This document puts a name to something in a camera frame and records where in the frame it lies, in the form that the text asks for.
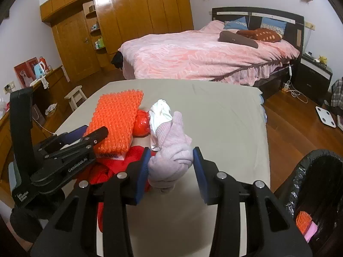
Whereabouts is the small white wooden stool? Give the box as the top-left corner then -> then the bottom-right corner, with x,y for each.
64,85 -> 87,111

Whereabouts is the red plastic bag ball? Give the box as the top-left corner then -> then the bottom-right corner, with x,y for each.
132,110 -> 150,137

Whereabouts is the dark bedside table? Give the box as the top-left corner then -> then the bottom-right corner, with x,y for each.
292,54 -> 332,107

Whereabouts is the yellow plush toy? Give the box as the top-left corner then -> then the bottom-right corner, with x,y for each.
318,56 -> 327,65

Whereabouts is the left blue pillow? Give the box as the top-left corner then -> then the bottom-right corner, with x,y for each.
224,16 -> 248,30

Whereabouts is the right blue pillow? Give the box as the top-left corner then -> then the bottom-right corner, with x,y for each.
260,17 -> 287,36

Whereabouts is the red dotted cushion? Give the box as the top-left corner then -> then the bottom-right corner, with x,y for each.
236,28 -> 283,43

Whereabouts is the black lined trash bin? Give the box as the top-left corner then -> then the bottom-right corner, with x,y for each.
274,149 -> 342,256

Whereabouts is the pink white box on floor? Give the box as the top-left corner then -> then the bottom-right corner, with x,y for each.
337,115 -> 343,131

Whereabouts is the plaid shirt on chair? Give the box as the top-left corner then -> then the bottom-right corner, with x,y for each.
331,77 -> 343,110

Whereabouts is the blue pillow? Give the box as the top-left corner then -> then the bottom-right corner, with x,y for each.
260,17 -> 287,36
224,16 -> 248,30

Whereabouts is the white plastic bag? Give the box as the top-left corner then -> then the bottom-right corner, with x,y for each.
148,99 -> 172,151

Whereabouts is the white charging cable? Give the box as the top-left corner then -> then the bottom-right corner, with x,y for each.
284,65 -> 309,105

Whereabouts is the brown cushion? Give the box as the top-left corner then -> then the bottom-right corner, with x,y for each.
218,31 -> 259,49

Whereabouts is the pink sponge block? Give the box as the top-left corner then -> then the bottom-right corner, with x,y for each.
304,222 -> 318,242

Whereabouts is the red fleece glove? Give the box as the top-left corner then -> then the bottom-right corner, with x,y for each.
74,145 -> 156,233

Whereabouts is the wooden wardrobe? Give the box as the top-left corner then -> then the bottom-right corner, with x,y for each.
40,0 -> 194,82

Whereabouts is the bed with pink quilt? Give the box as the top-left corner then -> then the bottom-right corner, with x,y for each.
118,20 -> 300,86

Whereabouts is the light blue electric kettle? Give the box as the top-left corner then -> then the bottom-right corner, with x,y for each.
34,61 -> 46,79

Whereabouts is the wooden side cabinet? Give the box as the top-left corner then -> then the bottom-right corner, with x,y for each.
1,67 -> 72,193

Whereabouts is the black wooden headboard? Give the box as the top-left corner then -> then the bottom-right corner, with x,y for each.
212,6 -> 305,54

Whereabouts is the red picture frame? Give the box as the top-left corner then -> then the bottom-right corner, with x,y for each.
14,57 -> 38,88

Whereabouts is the white bathroom scale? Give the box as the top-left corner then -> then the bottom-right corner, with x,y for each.
315,106 -> 336,128

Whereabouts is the pink knit glove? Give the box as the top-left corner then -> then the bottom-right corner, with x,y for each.
148,111 -> 194,194

